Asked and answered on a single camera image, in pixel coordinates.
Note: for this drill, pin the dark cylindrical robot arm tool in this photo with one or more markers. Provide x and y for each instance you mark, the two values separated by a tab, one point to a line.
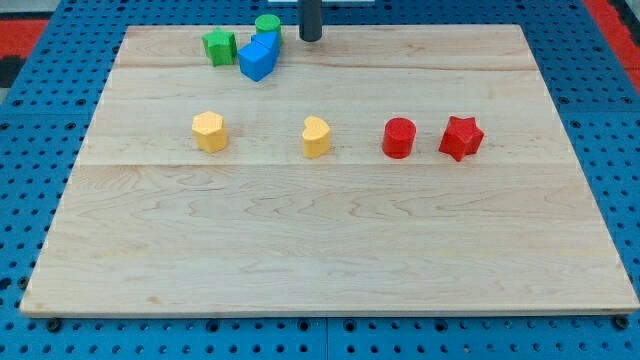
310	20

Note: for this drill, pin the yellow heart block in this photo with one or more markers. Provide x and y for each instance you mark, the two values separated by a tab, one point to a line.
316	137

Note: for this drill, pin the red cylinder block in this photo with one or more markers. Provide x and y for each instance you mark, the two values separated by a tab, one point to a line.
398	137

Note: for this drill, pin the light wooden board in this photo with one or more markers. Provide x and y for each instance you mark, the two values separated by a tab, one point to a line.
150	226

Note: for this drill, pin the yellow hexagon block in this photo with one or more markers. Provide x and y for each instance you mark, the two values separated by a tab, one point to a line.
209	131

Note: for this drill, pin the red star block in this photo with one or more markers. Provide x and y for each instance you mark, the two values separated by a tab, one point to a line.
461	137

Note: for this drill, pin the blue block behind cube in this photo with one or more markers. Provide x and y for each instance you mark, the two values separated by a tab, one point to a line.
269	40

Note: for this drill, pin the green star block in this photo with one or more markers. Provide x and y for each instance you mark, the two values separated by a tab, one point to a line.
220	47

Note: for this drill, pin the green cylinder block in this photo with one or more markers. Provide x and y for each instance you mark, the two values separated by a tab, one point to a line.
266	23

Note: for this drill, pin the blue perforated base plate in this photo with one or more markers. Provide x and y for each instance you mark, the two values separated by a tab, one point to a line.
47	112

